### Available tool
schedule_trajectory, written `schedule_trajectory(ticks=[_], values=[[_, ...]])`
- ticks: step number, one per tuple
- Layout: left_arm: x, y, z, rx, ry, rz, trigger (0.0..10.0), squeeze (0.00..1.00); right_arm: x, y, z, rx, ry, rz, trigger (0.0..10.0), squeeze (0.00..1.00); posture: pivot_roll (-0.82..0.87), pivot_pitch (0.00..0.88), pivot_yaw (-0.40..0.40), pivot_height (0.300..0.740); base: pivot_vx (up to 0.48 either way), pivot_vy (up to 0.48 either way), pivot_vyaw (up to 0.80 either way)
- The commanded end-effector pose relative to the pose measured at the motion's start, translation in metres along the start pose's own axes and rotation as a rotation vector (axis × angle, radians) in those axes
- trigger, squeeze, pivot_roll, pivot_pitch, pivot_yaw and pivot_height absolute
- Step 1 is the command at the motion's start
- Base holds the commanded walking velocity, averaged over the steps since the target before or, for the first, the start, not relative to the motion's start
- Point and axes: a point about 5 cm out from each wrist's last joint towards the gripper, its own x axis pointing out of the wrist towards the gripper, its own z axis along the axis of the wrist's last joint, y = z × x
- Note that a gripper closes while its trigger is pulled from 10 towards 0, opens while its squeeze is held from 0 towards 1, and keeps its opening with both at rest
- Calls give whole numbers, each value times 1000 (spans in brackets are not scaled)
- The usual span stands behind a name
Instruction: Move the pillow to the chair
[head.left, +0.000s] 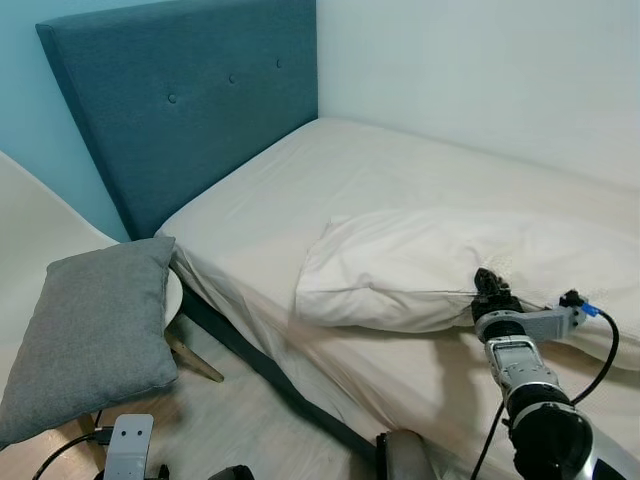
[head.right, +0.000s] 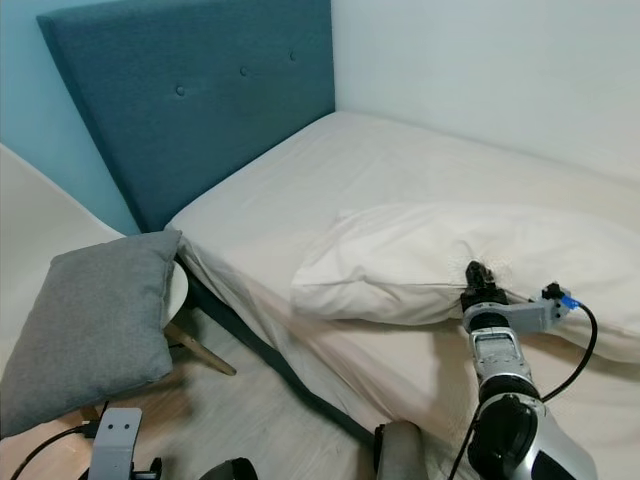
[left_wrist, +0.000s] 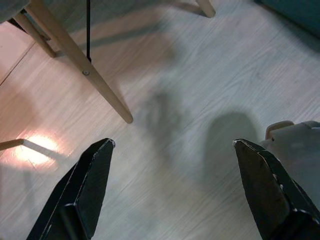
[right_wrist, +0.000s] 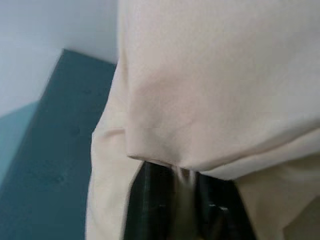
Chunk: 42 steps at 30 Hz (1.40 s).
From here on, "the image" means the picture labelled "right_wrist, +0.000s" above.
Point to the teal upholstered sofa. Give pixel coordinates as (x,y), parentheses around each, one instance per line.
(52,150)

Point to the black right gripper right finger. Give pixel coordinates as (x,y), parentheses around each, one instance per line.
(220,212)

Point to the cream fabric pillow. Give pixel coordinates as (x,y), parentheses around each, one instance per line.
(212,82)

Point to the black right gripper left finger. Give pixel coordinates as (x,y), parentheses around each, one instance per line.
(150,200)

